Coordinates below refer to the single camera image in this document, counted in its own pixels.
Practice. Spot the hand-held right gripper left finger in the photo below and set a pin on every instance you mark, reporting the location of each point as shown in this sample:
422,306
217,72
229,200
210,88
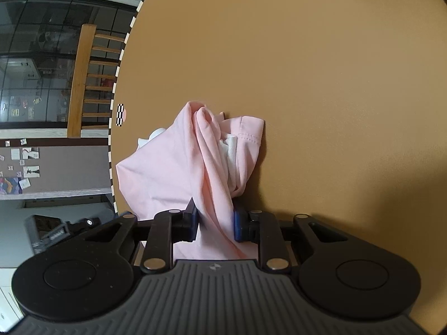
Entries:
190,226

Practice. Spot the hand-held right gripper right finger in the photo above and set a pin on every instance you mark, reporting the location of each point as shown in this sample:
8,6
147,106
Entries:
238,226

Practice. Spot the pink white-sleeved t-shirt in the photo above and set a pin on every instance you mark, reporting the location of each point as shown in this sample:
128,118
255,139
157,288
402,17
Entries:
167,167

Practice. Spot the grey notice board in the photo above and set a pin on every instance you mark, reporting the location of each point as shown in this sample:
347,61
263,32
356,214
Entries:
70,167

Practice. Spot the checkered marker sticker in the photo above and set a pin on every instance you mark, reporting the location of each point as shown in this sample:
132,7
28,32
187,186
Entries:
121,115

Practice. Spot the wooden spindle chair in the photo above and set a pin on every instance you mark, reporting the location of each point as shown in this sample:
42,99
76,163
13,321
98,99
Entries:
78,76

